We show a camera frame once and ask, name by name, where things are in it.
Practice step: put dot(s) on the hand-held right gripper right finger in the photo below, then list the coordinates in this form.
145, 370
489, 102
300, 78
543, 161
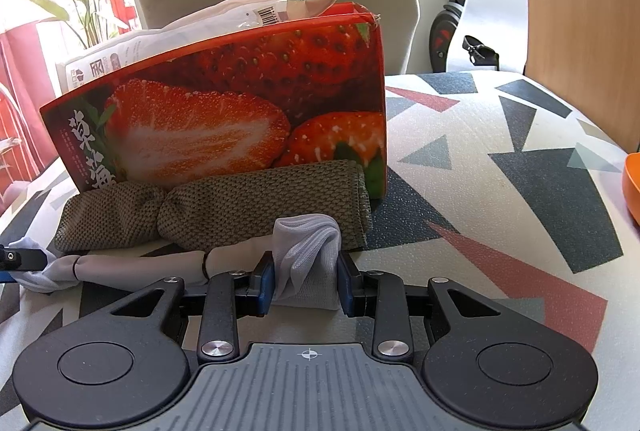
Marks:
346, 285

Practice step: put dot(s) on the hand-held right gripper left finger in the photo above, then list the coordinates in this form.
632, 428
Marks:
264, 286

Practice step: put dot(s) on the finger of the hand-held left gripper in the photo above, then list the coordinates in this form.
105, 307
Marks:
25, 260

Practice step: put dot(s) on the beige cloth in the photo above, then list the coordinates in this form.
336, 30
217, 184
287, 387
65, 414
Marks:
305, 251

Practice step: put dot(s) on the red strawberry print box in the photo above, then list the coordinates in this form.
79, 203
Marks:
225, 86

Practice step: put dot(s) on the white printed packet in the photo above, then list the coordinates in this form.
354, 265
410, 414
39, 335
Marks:
100, 61

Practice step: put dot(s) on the white barcode packet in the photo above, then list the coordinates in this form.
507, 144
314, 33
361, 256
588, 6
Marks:
225, 18

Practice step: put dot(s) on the olive knitted towel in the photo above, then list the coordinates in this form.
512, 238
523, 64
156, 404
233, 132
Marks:
225, 211

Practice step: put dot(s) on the geometric patterned tablecloth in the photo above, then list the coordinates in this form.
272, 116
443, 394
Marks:
500, 191

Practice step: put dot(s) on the orange bowl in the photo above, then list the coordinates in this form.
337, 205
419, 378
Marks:
632, 186

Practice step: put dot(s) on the white board sheet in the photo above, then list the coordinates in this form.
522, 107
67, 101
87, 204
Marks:
495, 11

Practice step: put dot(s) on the wooden panel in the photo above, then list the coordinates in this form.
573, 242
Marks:
575, 11

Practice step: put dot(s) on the pink printed wall cloth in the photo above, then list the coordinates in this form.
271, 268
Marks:
30, 61

